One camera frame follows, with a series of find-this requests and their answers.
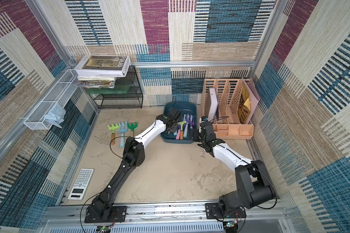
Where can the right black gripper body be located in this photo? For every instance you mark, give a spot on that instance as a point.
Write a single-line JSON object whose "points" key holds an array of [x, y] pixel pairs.
{"points": [[198, 135]]}

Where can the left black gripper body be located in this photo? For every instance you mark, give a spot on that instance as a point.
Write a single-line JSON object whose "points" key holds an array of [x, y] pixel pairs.
{"points": [[174, 128]]}

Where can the green rake wooden handle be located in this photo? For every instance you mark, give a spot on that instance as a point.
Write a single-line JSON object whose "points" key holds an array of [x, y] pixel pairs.
{"points": [[132, 127]]}

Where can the light blue fork rake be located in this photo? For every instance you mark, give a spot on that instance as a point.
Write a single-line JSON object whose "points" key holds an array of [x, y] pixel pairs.
{"points": [[123, 128]]}

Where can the lime rake brown handle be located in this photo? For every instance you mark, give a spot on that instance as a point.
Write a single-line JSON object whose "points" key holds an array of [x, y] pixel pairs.
{"points": [[113, 128]]}

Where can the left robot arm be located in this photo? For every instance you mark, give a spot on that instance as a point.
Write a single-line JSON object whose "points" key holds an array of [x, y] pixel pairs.
{"points": [[101, 207]]}

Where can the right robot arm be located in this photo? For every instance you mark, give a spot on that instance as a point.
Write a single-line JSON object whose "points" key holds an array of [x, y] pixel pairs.
{"points": [[254, 186]]}

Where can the white book in organizer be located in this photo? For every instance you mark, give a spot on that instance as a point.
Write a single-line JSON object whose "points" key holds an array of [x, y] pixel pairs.
{"points": [[212, 103]]}

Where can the peach file organizer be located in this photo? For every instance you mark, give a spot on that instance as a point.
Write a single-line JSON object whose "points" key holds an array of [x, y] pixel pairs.
{"points": [[226, 122]]}

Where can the yellow black magazine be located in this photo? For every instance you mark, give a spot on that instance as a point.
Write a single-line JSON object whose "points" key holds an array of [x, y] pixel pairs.
{"points": [[244, 108]]}

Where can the green folder on shelf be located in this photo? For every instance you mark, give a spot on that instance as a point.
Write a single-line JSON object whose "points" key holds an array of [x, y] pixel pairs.
{"points": [[121, 89]]}

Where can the pink folder in organizer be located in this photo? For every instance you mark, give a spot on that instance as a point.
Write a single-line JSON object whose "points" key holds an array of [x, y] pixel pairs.
{"points": [[254, 97]]}

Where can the white folio book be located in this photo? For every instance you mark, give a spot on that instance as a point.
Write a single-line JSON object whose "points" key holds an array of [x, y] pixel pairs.
{"points": [[103, 65]]}

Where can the stack of magazines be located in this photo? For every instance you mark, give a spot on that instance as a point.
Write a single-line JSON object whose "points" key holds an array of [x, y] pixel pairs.
{"points": [[95, 81]]}

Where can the crumpled white cloth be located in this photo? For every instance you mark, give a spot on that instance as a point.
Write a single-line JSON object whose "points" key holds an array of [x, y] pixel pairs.
{"points": [[56, 115]]}

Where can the white calculator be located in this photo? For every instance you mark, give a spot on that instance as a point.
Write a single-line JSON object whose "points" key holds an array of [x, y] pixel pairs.
{"points": [[80, 185]]}

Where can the purple trowel pink handle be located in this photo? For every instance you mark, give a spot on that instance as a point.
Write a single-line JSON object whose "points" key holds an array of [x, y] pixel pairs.
{"points": [[179, 126]]}

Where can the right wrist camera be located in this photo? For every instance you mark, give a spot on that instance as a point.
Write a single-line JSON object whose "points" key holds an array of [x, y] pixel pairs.
{"points": [[202, 122]]}

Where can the pale blue fork white handle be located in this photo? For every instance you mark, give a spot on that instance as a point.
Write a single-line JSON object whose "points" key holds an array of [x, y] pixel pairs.
{"points": [[185, 129]]}

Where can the purple rake pink handle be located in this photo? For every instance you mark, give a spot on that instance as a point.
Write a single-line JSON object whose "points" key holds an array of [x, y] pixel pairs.
{"points": [[190, 121]]}

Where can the black wire shelf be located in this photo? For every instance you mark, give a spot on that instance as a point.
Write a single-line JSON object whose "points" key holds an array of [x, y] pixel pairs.
{"points": [[127, 93]]}

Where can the white wire basket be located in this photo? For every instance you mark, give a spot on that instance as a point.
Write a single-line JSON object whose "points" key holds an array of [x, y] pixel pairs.
{"points": [[59, 94]]}

